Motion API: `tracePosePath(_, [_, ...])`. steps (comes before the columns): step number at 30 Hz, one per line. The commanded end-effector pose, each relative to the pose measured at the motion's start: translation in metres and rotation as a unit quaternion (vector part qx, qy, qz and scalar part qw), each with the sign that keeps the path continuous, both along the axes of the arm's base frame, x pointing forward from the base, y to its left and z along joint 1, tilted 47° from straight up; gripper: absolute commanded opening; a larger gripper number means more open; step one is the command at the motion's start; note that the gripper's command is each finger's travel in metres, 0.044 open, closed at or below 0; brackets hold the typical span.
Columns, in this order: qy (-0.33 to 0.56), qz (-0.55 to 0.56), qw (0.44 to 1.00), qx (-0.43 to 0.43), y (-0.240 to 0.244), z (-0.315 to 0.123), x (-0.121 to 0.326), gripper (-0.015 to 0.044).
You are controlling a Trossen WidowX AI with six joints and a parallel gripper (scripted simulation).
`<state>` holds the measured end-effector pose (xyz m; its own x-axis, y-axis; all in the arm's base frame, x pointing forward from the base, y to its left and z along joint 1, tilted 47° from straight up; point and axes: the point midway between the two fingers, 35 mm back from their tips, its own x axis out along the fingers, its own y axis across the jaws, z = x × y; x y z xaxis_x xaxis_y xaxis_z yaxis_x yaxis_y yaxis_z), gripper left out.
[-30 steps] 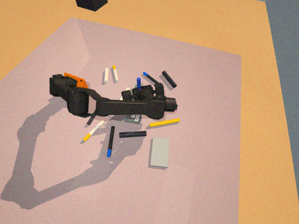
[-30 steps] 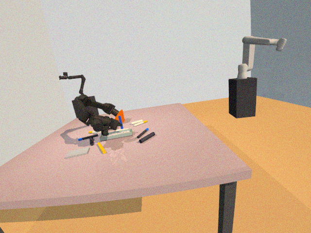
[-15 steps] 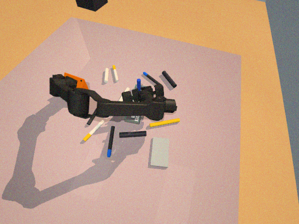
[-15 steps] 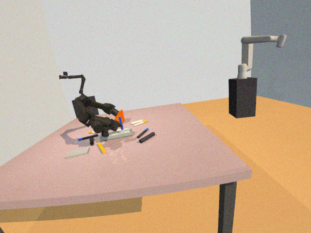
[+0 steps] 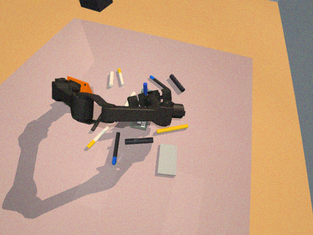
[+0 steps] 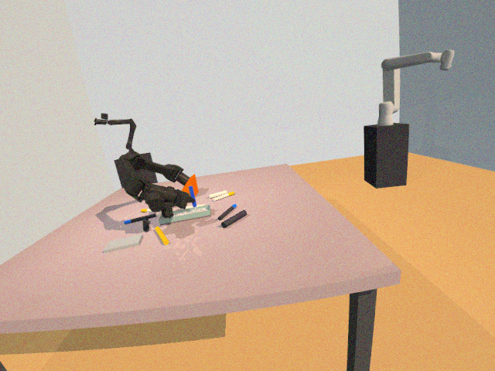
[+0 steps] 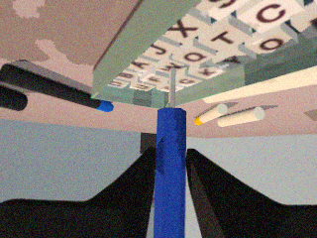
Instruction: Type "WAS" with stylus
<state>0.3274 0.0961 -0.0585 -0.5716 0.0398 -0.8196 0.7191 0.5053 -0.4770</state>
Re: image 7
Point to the blue stylus with white tip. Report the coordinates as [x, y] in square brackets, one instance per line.
[170, 186]

